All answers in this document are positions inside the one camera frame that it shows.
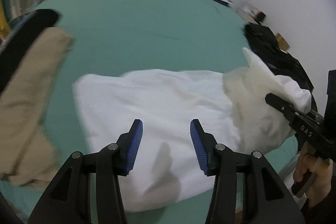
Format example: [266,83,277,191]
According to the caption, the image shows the white t-shirt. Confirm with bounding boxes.
[73,48,311,212]

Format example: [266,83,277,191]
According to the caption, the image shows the black clothes pile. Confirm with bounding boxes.
[243,23,318,111]

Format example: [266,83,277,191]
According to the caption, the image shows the right hand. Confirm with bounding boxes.
[293,141,333,207]

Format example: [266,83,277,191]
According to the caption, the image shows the beige trousers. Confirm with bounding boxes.
[1,27,74,190]

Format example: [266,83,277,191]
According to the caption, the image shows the green bed sheet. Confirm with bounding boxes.
[0,0,300,224]

